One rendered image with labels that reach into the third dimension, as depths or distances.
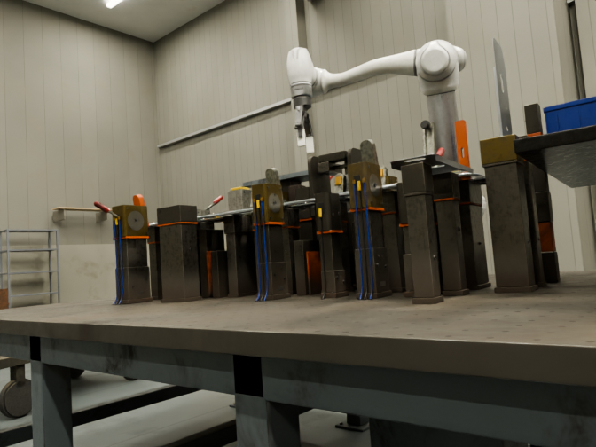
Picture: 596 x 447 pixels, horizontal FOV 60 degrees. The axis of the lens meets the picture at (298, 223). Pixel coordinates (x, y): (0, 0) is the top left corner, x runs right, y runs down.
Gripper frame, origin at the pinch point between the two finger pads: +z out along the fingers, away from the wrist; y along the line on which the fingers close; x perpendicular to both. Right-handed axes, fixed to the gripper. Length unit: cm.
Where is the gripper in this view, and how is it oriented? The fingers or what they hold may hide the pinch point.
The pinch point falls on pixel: (306, 146)
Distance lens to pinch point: 211.4
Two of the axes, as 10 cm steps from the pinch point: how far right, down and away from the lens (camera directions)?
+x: 9.6, -1.0, -2.7
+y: -2.7, -0.6, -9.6
